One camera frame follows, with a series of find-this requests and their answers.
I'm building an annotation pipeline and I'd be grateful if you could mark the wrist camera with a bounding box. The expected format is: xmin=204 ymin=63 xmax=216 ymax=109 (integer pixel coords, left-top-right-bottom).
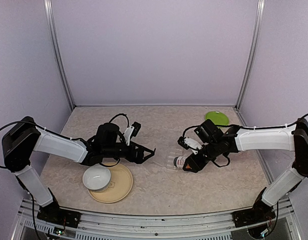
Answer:
xmin=177 ymin=136 xmax=203 ymax=154
xmin=123 ymin=122 xmax=141 ymax=146

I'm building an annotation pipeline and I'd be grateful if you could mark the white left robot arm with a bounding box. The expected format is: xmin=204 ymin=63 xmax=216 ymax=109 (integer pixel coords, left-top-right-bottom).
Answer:
xmin=1 ymin=116 xmax=155 ymax=223

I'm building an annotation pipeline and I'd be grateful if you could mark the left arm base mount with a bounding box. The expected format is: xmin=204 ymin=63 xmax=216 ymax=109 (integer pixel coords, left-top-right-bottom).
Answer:
xmin=37 ymin=206 xmax=81 ymax=229

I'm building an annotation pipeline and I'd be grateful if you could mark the aluminium corner post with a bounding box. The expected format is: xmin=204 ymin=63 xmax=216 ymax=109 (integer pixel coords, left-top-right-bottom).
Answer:
xmin=43 ymin=0 xmax=76 ymax=111
xmin=235 ymin=0 xmax=266 ymax=111

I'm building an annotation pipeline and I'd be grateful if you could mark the orange pill bottle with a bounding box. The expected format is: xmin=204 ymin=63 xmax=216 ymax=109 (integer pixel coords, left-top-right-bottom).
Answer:
xmin=173 ymin=156 xmax=186 ymax=169

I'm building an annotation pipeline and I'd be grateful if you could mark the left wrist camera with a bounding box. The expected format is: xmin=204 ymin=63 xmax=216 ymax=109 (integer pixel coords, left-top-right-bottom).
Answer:
xmin=123 ymin=122 xmax=141 ymax=146

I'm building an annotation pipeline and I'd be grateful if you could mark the beige round plate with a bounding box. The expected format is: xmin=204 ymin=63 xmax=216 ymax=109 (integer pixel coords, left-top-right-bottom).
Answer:
xmin=88 ymin=162 xmax=133 ymax=204

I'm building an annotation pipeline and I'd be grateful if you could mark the left aluminium corner post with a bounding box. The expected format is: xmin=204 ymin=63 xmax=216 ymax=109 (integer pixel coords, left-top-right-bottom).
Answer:
xmin=43 ymin=0 xmax=76 ymax=111

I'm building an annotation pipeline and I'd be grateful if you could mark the green plastic plate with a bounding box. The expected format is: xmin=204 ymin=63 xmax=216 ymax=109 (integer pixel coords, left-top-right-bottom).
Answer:
xmin=205 ymin=111 xmax=230 ymax=126

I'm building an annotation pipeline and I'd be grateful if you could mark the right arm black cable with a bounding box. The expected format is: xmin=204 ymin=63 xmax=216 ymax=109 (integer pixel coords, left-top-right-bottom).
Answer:
xmin=281 ymin=111 xmax=308 ymax=128

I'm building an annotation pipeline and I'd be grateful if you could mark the right aluminium corner post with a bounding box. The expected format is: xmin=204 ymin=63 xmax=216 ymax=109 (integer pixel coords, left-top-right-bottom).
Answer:
xmin=235 ymin=0 xmax=266 ymax=111

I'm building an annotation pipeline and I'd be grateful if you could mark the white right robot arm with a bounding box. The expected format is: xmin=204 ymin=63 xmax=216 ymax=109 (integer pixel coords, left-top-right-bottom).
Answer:
xmin=174 ymin=117 xmax=308 ymax=222

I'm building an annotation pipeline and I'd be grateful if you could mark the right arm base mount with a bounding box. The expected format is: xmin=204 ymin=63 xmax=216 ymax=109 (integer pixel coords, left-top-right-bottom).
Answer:
xmin=232 ymin=188 xmax=276 ymax=228

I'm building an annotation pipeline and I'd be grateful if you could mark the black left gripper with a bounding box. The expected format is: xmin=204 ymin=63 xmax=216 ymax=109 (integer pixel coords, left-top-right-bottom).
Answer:
xmin=103 ymin=141 xmax=155 ymax=164

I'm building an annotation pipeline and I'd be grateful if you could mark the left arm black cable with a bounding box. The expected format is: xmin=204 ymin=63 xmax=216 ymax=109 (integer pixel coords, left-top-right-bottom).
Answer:
xmin=0 ymin=121 xmax=37 ymax=171

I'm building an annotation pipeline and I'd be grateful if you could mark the clear plastic pill organizer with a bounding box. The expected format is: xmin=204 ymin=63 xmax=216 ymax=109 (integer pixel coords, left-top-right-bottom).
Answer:
xmin=165 ymin=145 xmax=184 ymax=172

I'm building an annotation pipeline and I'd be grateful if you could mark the aluminium front rail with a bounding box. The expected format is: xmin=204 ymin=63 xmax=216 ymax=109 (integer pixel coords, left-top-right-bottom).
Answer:
xmin=12 ymin=197 xmax=302 ymax=240

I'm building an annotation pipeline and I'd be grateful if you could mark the white ceramic bowl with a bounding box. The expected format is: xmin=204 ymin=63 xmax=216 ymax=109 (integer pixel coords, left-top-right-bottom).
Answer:
xmin=82 ymin=165 xmax=111 ymax=192

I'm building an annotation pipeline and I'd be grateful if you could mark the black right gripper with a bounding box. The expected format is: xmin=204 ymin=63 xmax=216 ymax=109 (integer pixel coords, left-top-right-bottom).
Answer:
xmin=183 ymin=140 xmax=220 ymax=173

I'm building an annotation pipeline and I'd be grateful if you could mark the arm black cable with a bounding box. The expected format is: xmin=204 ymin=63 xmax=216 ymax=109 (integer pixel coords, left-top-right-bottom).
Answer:
xmin=281 ymin=111 xmax=308 ymax=128
xmin=0 ymin=121 xmax=37 ymax=171

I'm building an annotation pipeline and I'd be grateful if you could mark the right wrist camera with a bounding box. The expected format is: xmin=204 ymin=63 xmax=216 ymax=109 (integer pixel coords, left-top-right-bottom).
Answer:
xmin=177 ymin=136 xmax=203 ymax=154

